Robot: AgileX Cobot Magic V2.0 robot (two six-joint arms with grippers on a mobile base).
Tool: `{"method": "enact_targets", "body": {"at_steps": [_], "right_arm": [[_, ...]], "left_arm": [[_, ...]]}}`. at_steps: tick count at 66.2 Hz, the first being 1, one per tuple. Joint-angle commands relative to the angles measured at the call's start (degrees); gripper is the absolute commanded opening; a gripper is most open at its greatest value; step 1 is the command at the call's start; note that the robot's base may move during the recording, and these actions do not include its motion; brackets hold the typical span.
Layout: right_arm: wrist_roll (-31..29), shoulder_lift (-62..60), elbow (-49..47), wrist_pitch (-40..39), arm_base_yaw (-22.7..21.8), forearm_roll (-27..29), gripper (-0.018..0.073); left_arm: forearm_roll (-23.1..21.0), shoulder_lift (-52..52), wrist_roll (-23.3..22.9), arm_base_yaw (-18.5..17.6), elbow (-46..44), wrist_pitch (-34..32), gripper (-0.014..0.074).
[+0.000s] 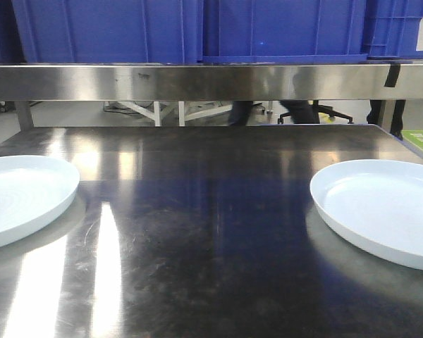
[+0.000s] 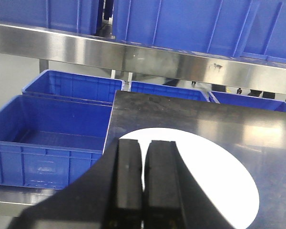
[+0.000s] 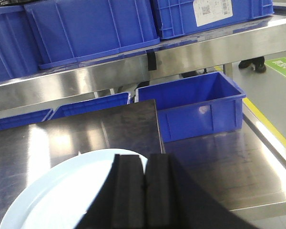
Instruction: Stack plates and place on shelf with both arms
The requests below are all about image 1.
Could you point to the steel shelf post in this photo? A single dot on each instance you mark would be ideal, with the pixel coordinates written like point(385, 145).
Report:
point(24, 115)
point(386, 112)

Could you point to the person in dark trousers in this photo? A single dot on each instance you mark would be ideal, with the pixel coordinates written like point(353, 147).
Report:
point(300, 110)

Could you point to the middle blue plastic crate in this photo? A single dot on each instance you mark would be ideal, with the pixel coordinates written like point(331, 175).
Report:
point(283, 32)

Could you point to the black tape strip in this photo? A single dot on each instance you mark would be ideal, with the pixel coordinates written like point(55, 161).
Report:
point(392, 75)

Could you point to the stainless steel shelf rail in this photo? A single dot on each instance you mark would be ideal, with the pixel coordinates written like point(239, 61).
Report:
point(137, 82)

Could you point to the white table frame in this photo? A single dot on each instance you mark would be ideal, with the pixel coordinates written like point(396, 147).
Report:
point(156, 111)

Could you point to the right blue plastic crate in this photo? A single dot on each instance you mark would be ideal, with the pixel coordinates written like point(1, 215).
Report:
point(391, 28)

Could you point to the light blue plate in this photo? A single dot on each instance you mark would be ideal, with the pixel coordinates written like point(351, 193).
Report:
point(34, 191)
point(376, 205)

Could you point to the black office chair base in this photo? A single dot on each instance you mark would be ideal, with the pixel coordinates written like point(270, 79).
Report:
point(326, 114)

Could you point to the left steel shelf post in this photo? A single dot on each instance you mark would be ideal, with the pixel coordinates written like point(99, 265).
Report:
point(24, 115)

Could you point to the right steel shelf post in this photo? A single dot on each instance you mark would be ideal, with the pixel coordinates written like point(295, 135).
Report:
point(386, 112)

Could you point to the blue plastic crate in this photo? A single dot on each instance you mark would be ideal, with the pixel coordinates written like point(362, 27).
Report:
point(283, 32)
point(391, 28)
point(110, 31)

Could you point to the left blue plastic crate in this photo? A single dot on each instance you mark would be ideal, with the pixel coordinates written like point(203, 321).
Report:
point(110, 31)

